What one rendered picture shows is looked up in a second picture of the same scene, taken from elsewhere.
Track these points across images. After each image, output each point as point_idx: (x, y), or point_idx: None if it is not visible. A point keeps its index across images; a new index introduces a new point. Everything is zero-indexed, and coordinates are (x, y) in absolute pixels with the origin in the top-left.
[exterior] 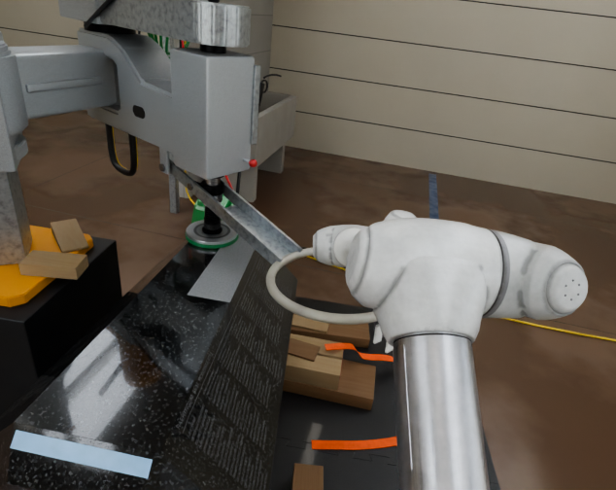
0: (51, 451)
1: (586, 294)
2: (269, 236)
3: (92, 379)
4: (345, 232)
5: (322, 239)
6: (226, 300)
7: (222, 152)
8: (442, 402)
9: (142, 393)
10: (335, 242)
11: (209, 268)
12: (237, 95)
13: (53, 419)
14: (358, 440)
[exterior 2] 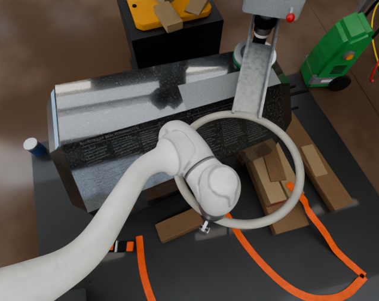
0: (52, 107)
1: None
2: (259, 89)
3: (89, 92)
4: (164, 142)
5: (162, 129)
6: (186, 107)
7: None
8: None
9: (91, 116)
10: (158, 141)
11: (213, 79)
12: None
13: (61, 96)
14: (243, 236)
